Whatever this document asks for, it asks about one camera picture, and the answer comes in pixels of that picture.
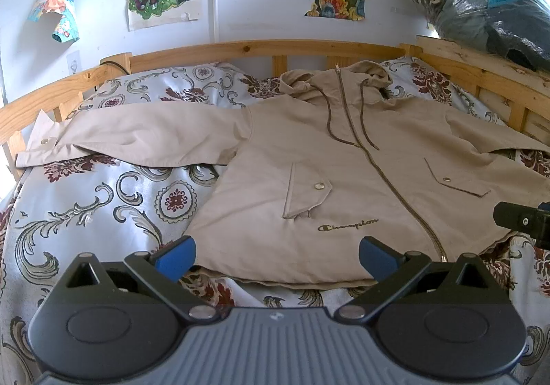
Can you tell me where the wooden bed frame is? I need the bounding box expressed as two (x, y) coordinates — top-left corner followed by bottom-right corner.
(1, 35), (549, 179)

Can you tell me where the floral white bed cover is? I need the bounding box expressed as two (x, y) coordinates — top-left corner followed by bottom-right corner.
(1, 57), (549, 384)

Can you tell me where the torn anime girl poster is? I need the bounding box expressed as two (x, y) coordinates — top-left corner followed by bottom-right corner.
(28, 0), (80, 44)

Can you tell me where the white wall socket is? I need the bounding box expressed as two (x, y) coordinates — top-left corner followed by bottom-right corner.
(66, 50), (82, 74)

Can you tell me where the beige Champion hooded jacket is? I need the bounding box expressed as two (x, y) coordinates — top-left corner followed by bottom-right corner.
(16, 61), (549, 286)

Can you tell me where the black power cable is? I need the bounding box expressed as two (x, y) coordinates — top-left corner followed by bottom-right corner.
(91, 60), (132, 94)

